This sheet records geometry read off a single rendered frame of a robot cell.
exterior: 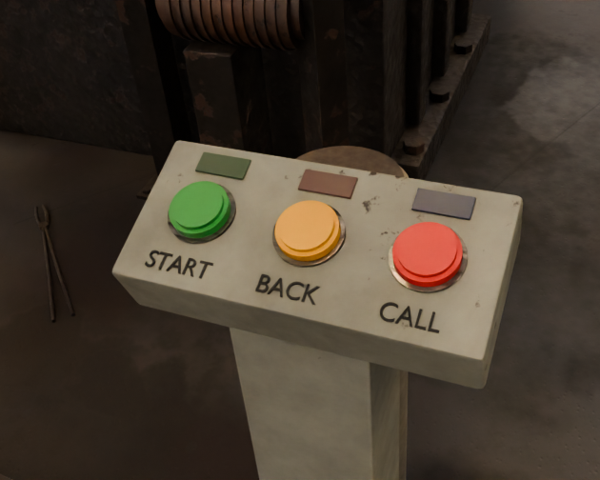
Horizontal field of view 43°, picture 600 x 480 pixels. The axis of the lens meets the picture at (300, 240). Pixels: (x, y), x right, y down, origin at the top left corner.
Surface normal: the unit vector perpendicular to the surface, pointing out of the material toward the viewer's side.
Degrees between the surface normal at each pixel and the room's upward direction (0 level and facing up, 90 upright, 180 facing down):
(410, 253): 20
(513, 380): 0
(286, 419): 90
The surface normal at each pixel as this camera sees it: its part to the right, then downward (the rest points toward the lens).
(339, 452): -0.37, 0.62
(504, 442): -0.07, -0.76
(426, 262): -0.20, -0.50
